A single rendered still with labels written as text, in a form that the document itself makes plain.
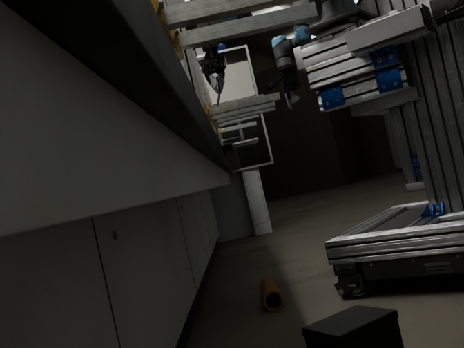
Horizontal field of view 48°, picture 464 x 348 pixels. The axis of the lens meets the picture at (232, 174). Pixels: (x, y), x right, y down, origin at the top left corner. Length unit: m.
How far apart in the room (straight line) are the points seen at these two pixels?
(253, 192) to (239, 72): 1.11
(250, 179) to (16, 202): 4.64
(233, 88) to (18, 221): 4.69
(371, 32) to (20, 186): 1.73
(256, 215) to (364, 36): 3.16
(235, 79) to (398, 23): 3.17
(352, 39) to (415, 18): 0.22
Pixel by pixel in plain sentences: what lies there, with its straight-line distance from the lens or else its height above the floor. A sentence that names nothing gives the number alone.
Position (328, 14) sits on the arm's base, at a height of 1.07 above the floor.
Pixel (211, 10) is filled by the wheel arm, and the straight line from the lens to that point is 0.85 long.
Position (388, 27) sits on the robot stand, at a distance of 1.87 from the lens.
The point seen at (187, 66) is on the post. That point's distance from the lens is 1.81.
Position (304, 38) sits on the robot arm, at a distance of 2.49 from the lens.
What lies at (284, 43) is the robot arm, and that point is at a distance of 2.63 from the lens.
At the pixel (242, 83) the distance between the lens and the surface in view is 4.88.
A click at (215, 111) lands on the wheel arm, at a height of 0.82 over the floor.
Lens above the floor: 0.52
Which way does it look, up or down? 1 degrees up
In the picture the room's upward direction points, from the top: 13 degrees counter-clockwise
